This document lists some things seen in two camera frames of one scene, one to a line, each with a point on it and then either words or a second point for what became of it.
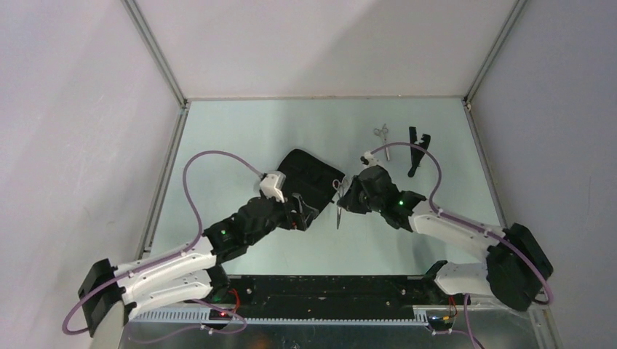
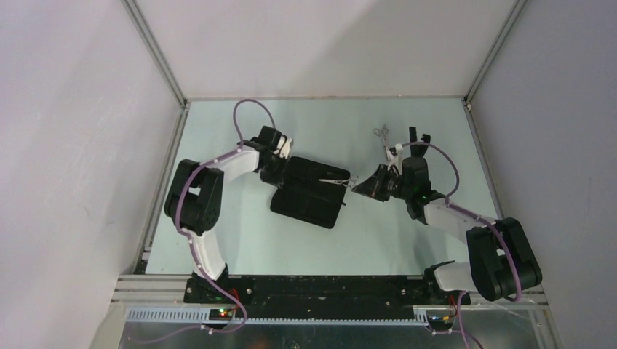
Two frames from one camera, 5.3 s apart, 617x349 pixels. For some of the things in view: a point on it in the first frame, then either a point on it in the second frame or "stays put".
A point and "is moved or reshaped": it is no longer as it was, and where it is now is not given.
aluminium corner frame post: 493,52 stays put
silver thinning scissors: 382,133 stays put
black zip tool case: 311,179 is moved or reshaped
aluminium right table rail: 487,164 stays put
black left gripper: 301,219 -> 276,180
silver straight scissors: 336,185 is moved or reshaped
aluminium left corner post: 156,52 stays put
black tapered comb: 417,154 stays put
